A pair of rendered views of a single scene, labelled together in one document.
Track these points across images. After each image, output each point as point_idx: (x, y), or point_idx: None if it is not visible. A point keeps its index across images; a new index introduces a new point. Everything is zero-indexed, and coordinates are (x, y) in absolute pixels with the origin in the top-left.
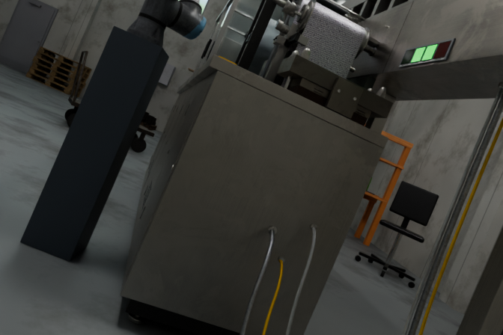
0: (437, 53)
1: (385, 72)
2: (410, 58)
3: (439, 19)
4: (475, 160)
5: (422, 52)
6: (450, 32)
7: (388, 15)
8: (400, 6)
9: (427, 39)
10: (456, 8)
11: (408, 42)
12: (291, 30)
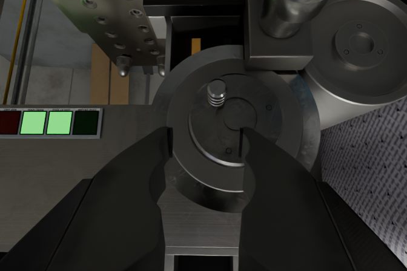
0: (14, 118)
1: (143, 104)
2: (75, 118)
3: (43, 179)
4: (22, 43)
5: (49, 124)
6: (6, 150)
7: (226, 236)
8: (194, 249)
9: (55, 149)
10: (9, 190)
11: (106, 151)
12: (246, 26)
